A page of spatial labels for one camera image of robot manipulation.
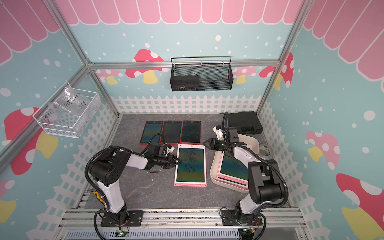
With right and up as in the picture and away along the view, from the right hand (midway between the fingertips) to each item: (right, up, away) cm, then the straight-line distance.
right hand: (206, 143), depth 90 cm
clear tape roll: (+39, -6, +7) cm, 40 cm away
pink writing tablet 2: (+15, -15, +1) cm, 21 cm away
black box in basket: (-13, +36, -2) cm, 38 cm away
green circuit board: (-43, -42, -17) cm, 63 cm away
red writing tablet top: (-39, +6, +20) cm, 45 cm away
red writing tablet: (-24, +6, +19) cm, 32 cm away
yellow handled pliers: (-58, -28, -10) cm, 65 cm away
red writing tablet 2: (-10, +6, +19) cm, 22 cm away
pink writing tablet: (-9, -17, 0) cm, 19 cm away
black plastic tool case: (+30, +13, +17) cm, 37 cm away
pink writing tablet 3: (+18, -23, -6) cm, 30 cm away
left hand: (-16, -14, +2) cm, 21 cm away
